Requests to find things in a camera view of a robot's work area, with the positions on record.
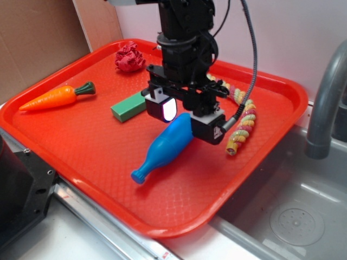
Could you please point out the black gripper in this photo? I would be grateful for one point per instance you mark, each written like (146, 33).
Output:
(183, 76)

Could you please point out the blue toy bottle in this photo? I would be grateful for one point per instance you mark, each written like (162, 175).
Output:
(166, 147)

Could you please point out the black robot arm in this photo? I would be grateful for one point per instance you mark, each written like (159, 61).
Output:
(182, 19)

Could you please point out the green rectangular block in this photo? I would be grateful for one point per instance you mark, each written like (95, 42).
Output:
(129, 107)

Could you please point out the crumpled red cloth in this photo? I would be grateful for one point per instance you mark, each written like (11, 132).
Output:
(129, 59)

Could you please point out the red plastic tray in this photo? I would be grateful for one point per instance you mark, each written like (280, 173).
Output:
(97, 153)

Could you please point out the orange toy carrot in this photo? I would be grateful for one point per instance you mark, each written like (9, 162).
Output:
(62, 96)

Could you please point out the grey plastic sink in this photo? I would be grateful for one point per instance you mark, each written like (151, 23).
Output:
(291, 206)

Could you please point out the grey faucet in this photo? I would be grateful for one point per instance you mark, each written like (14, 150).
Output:
(328, 118)

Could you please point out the brown cardboard panel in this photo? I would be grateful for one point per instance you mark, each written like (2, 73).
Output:
(40, 37)

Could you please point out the multicolour twisted rope toy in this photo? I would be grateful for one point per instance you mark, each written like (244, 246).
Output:
(247, 120)

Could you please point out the metal rail strip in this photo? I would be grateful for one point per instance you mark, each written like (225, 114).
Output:
(77, 228)

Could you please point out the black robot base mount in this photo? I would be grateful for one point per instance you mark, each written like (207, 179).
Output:
(27, 183)

